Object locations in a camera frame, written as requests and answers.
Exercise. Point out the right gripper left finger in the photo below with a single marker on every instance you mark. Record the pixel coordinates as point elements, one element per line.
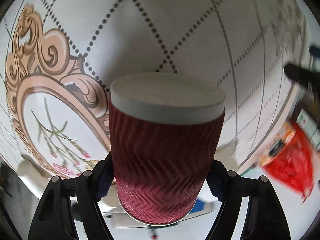
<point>53,218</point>

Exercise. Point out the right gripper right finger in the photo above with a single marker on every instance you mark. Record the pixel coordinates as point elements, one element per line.
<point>265,217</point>

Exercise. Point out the red corrugated paper cup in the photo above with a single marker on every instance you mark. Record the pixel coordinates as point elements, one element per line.
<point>164,131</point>

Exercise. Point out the red plastic bag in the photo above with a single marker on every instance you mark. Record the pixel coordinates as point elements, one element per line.
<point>288,159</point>

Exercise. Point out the floral patterned tablecloth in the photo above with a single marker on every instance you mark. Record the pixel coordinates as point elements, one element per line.
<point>59,58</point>

